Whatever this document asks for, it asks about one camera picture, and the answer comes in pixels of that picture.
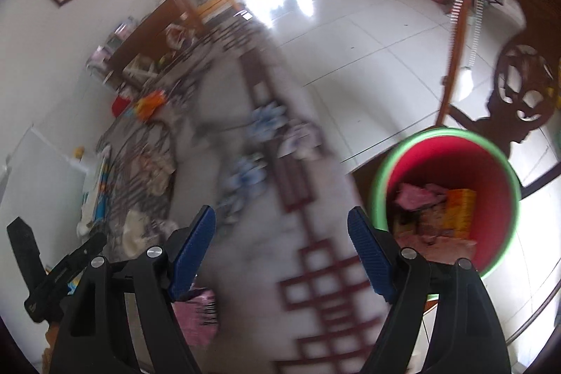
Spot red bag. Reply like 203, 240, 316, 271
111, 96, 132, 118

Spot wooden dining chair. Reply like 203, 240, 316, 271
105, 0, 246, 92

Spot yellow carton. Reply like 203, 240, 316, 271
442, 189, 478, 239

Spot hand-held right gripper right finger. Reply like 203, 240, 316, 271
347, 206, 513, 374

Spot crumpled printed paper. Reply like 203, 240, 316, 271
149, 218, 178, 243

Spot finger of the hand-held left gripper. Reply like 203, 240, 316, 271
6, 216, 47, 296
33, 231, 107, 296

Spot floral printed tablecloth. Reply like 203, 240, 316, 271
39, 17, 395, 374

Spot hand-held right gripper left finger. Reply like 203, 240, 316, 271
48, 204, 217, 374

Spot pink checked wrapper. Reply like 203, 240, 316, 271
173, 288, 217, 346

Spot red bin with green rim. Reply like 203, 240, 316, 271
367, 128, 523, 300

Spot orange snack wrapper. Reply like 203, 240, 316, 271
134, 90, 167, 121

